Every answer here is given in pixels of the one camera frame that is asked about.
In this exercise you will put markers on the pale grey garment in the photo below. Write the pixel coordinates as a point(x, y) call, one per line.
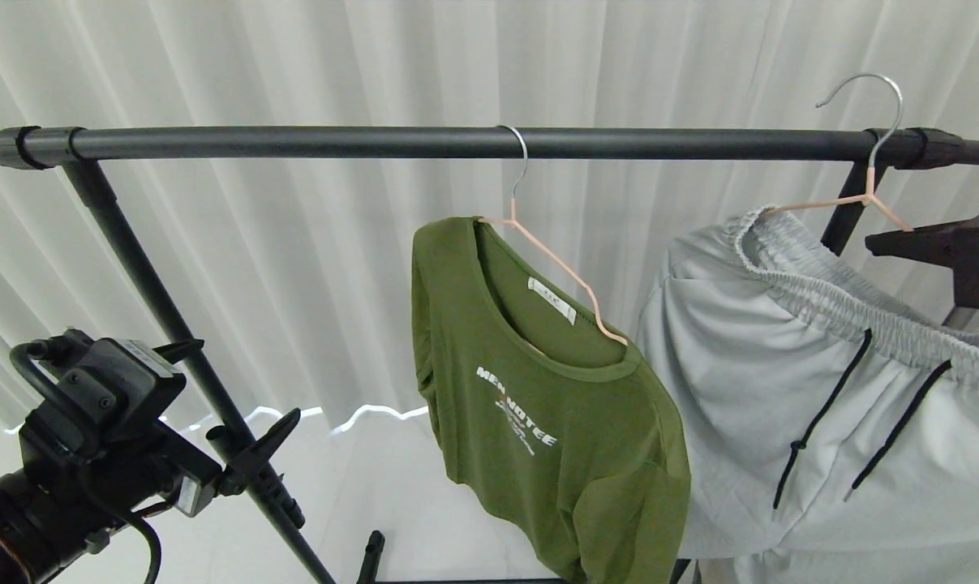
point(822, 389)

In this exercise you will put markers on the white curtain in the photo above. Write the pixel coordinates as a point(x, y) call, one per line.
point(294, 284)

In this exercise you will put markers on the green printed T-shirt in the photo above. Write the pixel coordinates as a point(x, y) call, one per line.
point(554, 405)

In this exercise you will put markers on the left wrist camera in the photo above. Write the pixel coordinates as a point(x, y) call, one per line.
point(92, 397)

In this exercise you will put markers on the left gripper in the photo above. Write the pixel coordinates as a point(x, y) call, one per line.
point(132, 487)

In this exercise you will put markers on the black clothes rack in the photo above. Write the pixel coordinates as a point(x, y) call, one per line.
point(375, 142)

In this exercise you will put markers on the pink clothes hanger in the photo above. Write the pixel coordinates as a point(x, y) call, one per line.
point(513, 207)
point(869, 182)

